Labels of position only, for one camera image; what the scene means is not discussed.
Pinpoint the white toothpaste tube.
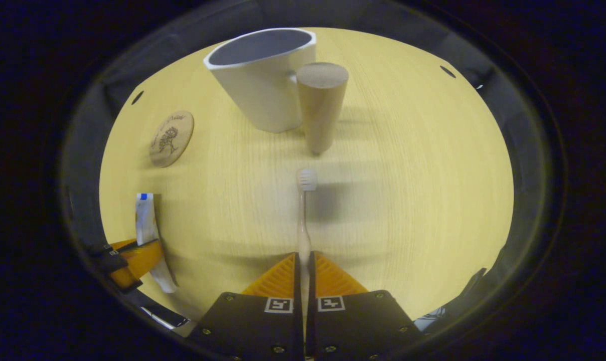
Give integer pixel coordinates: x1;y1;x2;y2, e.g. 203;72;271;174
134;193;179;294

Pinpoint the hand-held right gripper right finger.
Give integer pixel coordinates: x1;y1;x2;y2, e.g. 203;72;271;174
306;251;425;361

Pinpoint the white cup with wooden handle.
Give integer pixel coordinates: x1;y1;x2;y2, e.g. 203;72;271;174
203;28;350;155

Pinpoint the white toothbrush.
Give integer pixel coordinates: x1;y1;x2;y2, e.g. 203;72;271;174
296;168;318;331

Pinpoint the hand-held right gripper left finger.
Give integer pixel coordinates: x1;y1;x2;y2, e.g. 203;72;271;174
187;252;304;361

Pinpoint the round wooden coaster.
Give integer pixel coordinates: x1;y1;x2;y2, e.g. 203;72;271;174
149;110;195;168

